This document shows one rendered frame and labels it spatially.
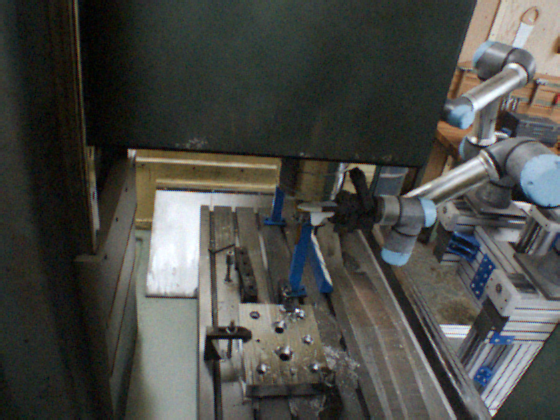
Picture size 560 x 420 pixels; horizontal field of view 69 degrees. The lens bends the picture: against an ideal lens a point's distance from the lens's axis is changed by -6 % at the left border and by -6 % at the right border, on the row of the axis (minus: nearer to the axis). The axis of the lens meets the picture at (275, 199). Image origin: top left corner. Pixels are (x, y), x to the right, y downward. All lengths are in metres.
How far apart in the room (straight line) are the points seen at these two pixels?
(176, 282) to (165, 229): 0.27
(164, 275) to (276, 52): 1.34
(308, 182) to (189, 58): 0.36
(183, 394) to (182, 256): 0.65
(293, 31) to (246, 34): 0.08
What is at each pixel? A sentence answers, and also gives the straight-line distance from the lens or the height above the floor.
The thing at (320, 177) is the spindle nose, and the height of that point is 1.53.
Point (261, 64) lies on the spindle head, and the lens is 0.76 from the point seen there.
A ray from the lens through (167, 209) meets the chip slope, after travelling 2.09.
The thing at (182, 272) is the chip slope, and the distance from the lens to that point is 1.93.
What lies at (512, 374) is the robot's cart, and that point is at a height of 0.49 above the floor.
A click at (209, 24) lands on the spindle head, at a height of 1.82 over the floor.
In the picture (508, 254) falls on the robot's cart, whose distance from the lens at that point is 1.86.
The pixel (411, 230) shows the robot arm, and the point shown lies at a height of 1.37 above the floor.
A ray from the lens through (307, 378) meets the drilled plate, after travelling 1.20.
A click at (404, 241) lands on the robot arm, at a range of 1.15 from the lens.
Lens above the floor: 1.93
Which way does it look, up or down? 30 degrees down
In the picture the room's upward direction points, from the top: 9 degrees clockwise
